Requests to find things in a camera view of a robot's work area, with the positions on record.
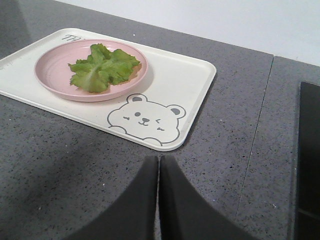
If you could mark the cream bear serving tray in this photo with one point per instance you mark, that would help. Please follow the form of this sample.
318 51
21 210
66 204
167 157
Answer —
157 113

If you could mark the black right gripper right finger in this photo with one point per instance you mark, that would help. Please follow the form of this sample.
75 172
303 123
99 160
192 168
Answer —
184 214

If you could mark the pink round plate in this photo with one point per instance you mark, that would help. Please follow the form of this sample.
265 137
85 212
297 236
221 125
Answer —
54 74

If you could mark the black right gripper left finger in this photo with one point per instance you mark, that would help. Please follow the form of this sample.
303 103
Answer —
132 215

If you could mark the black induction cooktop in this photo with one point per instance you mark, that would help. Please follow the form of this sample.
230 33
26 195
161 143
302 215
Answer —
307 225

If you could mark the green lettuce leaf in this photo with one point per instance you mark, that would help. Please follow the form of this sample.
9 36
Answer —
102 68

